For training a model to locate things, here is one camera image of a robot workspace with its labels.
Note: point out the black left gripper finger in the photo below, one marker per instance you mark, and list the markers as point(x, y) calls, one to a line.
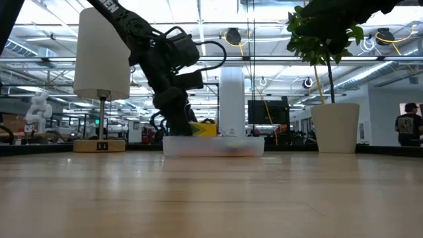
point(191, 114)
point(178, 122)

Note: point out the yellow green crayon box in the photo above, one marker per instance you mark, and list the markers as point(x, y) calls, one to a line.
point(206, 130)

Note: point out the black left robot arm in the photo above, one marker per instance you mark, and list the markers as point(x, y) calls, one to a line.
point(129, 23)

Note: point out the clear purple-lid pencil case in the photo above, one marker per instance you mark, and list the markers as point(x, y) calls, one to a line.
point(215, 147)

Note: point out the white round pillar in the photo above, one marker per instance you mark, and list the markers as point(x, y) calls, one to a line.
point(232, 99)

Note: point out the white shade table lamp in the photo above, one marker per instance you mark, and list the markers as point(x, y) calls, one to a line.
point(99, 59)

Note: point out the black monitor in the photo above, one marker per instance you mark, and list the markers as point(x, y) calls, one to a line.
point(267, 112)

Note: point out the white humanoid robot figure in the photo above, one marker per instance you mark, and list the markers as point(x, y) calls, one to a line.
point(39, 112)

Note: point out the green plant in white pot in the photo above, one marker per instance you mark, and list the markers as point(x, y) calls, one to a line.
point(335, 129)

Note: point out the brown cardboard box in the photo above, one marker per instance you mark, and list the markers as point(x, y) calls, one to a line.
point(13, 122)

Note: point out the person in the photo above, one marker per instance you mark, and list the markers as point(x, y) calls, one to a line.
point(409, 127)

